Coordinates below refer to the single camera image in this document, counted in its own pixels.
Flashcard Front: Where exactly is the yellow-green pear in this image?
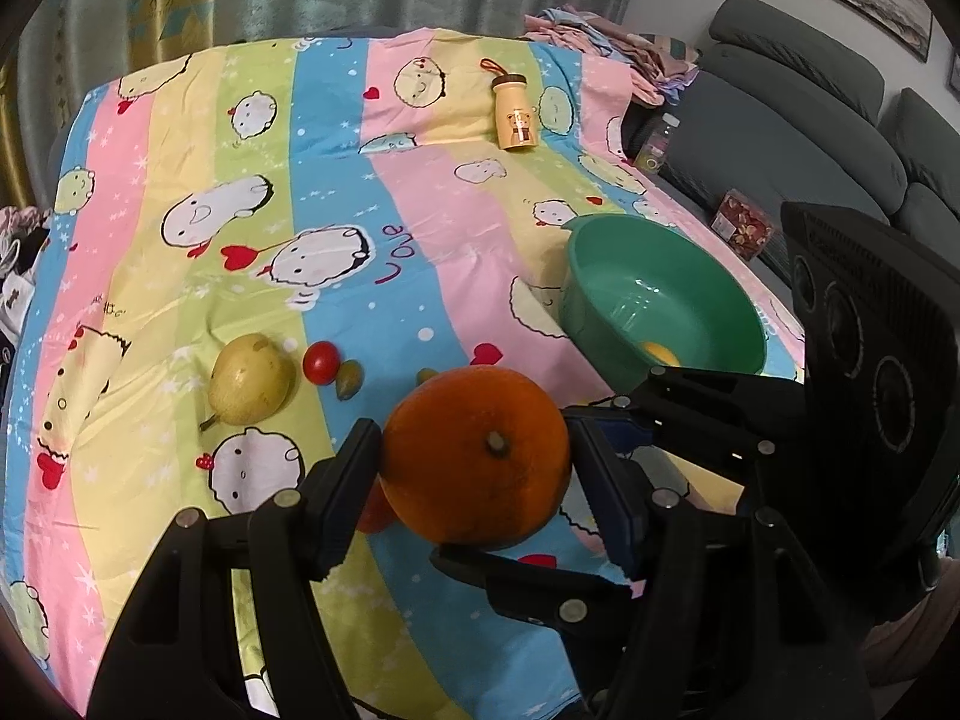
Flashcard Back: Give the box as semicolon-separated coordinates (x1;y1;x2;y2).
199;333;295;432

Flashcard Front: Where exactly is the yellow bear print bottle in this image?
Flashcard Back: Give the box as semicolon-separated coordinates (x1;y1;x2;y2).
480;58;537;151

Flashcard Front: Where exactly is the red tomato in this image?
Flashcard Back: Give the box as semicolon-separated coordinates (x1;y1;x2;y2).
303;341;342;385
356;480;398;533

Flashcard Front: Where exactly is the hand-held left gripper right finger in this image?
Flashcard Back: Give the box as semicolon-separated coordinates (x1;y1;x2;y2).
564;417;875;720

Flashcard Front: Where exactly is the orange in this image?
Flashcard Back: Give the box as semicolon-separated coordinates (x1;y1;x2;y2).
379;367;575;550

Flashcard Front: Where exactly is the dark printed cloth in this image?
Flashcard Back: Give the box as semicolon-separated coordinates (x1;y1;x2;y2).
0;206;53;368

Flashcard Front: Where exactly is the clear plastic bottle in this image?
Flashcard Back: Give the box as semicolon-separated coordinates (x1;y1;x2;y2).
634;114;680;175

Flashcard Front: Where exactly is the striped cartoon printed blanket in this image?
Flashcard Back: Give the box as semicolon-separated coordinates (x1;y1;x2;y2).
15;26;807;720

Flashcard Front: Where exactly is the green plastic bowl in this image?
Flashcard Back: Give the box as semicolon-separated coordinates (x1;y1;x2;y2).
561;214;770;398

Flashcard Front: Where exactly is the gold and teal patterned curtain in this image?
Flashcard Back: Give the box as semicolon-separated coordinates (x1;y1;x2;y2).
0;0;226;211

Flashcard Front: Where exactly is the red patterned box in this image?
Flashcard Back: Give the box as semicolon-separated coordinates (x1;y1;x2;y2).
709;189;775;262

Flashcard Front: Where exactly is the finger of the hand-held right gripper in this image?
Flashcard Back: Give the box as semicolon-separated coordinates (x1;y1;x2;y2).
431;541;647;635
566;367;807;511

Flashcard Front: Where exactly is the grey sofa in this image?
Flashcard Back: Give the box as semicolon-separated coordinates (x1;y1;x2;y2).
622;0;960;293

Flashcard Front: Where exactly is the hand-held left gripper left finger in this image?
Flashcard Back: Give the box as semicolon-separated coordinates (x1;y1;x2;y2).
88;417;385;720

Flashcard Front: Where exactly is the pile of folded clothes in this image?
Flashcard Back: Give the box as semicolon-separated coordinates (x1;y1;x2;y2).
521;6;702;107

